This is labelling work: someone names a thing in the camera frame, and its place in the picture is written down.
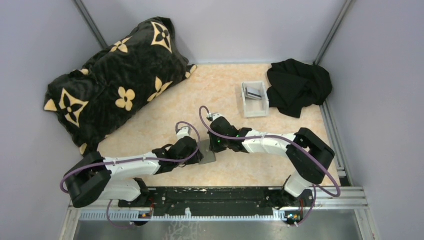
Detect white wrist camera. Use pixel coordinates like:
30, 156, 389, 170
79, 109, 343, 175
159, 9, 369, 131
206, 112, 223, 122
176, 126, 192, 140

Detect black crumpled cloth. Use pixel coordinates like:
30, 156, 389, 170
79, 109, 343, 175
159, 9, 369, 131
266, 58, 333, 119

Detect grey card holder wallet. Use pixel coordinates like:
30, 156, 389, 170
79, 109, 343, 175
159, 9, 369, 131
199, 139, 217, 165

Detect grey cards in tray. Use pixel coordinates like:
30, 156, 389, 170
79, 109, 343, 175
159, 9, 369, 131
245, 86, 263, 101

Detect white plastic card tray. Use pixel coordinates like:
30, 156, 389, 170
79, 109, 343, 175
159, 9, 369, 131
241, 81, 270, 118

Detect aluminium frame rail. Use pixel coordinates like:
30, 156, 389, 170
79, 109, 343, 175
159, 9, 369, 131
69, 187, 369, 216

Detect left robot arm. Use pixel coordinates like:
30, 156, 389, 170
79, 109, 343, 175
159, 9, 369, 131
61, 136, 204, 208

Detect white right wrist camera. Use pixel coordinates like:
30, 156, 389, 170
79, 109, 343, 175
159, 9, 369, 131
206, 112, 223, 122

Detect black floral pillow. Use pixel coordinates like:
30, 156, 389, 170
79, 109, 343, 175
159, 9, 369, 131
44, 17, 197, 155

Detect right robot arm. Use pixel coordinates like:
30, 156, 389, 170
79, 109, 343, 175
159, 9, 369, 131
207, 113, 335, 206

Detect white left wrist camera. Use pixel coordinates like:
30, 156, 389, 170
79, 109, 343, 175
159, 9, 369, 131
176, 126, 192, 140

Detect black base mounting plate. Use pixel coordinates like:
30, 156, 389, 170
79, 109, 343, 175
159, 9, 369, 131
118, 187, 314, 217

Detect white cable duct strip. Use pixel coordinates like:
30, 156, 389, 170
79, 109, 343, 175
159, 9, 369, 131
79, 208, 287, 222

